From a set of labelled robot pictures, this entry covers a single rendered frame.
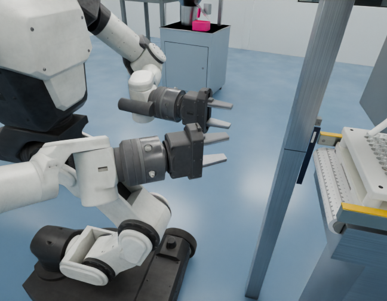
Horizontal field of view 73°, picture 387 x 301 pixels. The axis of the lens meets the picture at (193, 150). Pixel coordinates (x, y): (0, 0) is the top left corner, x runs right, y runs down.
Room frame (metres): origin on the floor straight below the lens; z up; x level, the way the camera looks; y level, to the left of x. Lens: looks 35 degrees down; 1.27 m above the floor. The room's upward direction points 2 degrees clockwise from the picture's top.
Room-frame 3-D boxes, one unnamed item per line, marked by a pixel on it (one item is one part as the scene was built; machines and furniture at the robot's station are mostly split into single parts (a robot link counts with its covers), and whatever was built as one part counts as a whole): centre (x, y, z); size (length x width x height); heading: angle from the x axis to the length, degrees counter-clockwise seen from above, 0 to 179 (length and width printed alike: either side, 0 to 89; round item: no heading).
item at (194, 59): (3.19, 0.01, 0.38); 0.63 x 0.57 x 0.76; 65
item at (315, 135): (0.61, -0.33, 0.84); 0.02 x 0.01 x 0.20; 77
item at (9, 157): (0.66, 0.47, 0.83); 0.28 x 0.13 x 0.18; 77
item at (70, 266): (0.65, 0.40, 0.28); 0.21 x 0.20 x 0.13; 77
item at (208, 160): (0.44, -0.04, 0.94); 0.06 x 0.03 x 0.02; 109
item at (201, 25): (2.95, -0.04, 0.80); 0.16 x 0.12 x 0.09; 65
